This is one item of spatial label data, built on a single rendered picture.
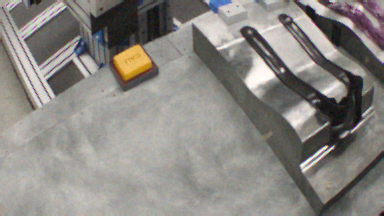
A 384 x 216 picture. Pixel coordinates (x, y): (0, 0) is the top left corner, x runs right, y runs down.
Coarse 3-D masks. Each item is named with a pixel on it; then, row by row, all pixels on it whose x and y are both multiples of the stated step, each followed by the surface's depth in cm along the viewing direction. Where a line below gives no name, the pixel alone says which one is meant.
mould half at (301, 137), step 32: (192, 32) 134; (224, 32) 130; (288, 32) 131; (320, 32) 132; (224, 64) 127; (256, 64) 125; (288, 64) 126; (352, 64) 121; (256, 96) 121; (288, 96) 118; (288, 128) 113; (320, 128) 110; (288, 160) 118; (320, 160) 114; (352, 160) 113; (320, 192) 109
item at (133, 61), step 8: (136, 48) 135; (120, 56) 134; (128, 56) 134; (136, 56) 133; (144, 56) 133; (120, 64) 132; (128, 64) 132; (136, 64) 132; (144, 64) 132; (120, 72) 133; (128, 72) 131; (136, 72) 132
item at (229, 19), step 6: (216, 0) 134; (222, 0) 134; (228, 0) 134; (210, 6) 135; (216, 6) 133; (222, 6) 132; (228, 6) 131; (234, 6) 131; (240, 6) 131; (216, 12) 134; (222, 12) 130; (228, 12) 130; (234, 12) 130; (240, 12) 130; (246, 12) 131; (222, 18) 132; (228, 18) 129; (234, 18) 130; (240, 18) 131; (246, 18) 132; (228, 24) 131
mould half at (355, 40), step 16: (304, 0) 143; (336, 0) 144; (352, 0) 141; (320, 16) 140; (336, 16) 136; (368, 16) 136; (352, 32) 132; (352, 48) 137; (368, 48) 130; (368, 64) 135
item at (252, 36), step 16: (288, 16) 134; (240, 32) 130; (256, 32) 130; (304, 32) 131; (256, 48) 128; (272, 48) 128; (304, 48) 128; (272, 64) 126; (320, 64) 126; (288, 80) 123; (352, 80) 117; (304, 96) 116; (320, 96) 115; (352, 96) 119; (320, 112) 110; (336, 112) 114; (352, 112) 119; (336, 128) 117; (352, 128) 116
